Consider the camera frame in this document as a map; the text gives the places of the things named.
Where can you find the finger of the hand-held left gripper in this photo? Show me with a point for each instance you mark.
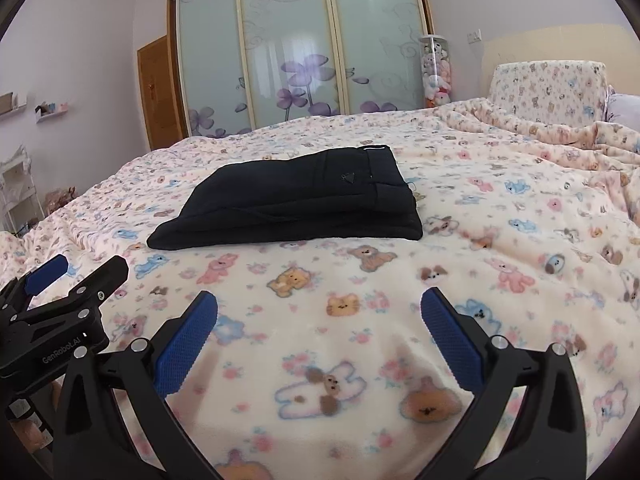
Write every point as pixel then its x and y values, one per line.
pixel 47 272
pixel 102 280

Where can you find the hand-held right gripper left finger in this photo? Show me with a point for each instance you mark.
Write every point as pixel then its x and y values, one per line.
pixel 185 345

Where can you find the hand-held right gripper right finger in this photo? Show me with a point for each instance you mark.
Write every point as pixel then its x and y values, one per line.
pixel 450 345

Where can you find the black pants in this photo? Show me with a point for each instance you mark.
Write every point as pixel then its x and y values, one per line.
pixel 300 200

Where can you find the person's left hand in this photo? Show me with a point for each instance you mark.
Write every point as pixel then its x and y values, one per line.
pixel 30 435

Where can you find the brown wooden door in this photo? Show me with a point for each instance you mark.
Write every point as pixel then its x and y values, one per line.
pixel 160 95

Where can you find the frosted glass wardrobe door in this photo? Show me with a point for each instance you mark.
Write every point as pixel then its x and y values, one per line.
pixel 375 35
pixel 210 50
pixel 285 25

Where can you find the bear print pillow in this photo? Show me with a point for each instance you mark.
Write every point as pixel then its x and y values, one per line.
pixel 545 90

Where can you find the clear tube of plush toys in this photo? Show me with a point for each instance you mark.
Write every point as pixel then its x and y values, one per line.
pixel 435 70

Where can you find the light purple pillow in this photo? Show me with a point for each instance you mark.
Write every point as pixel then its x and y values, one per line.
pixel 625 107

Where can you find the sliding door wardrobe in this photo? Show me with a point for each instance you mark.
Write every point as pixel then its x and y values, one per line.
pixel 285 25

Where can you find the beige headboard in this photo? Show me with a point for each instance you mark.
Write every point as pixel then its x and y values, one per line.
pixel 550 42

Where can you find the white wall shelf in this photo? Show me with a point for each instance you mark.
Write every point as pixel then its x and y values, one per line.
pixel 10 107
pixel 50 114

